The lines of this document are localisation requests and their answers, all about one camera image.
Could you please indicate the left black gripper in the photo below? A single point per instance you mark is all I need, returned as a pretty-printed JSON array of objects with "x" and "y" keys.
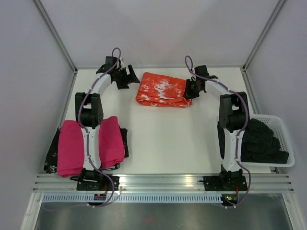
[{"x": 128, "y": 79}]

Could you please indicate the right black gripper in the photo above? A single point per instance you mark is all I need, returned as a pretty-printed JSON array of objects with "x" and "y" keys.
[{"x": 188, "y": 93}]

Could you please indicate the orange white-speckled trousers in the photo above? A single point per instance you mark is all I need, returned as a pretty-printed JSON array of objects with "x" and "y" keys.
[{"x": 162, "y": 91}]

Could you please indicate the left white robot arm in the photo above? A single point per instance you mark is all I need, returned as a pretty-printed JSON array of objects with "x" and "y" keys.
[{"x": 89, "y": 111}]

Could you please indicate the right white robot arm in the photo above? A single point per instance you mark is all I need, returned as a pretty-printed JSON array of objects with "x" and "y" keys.
[{"x": 232, "y": 119}]

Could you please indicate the folded magenta trousers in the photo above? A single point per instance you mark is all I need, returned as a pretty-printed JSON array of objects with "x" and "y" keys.
[{"x": 113, "y": 146}]

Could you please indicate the black clothes in basket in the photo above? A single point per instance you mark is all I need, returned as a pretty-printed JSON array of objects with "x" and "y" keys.
[{"x": 259, "y": 145}]

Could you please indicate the white plastic basket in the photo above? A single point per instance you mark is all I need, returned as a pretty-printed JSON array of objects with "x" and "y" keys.
[{"x": 279, "y": 131}]

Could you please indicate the right aluminium frame post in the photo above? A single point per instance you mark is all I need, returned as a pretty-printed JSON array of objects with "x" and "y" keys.
[{"x": 272, "y": 18}]

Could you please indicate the aluminium frame post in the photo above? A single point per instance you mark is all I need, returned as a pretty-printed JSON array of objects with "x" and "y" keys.
[
  {"x": 272, "y": 18},
  {"x": 56, "y": 37}
]

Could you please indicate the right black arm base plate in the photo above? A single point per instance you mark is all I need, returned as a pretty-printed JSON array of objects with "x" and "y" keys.
[{"x": 215, "y": 183}]

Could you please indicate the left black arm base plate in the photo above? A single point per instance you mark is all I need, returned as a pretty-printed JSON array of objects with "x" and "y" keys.
[{"x": 102, "y": 185}]

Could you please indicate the white slotted cable duct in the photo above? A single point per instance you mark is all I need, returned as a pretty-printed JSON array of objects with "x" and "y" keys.
[{"x": 133, "y": 198}]

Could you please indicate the left aluminium frame post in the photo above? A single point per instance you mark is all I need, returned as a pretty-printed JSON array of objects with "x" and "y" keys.
[{"x": 56, "y": 37}]

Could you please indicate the aluminium mounting rail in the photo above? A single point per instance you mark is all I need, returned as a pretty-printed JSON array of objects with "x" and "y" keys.
[{"x": 165, "y": 183}]

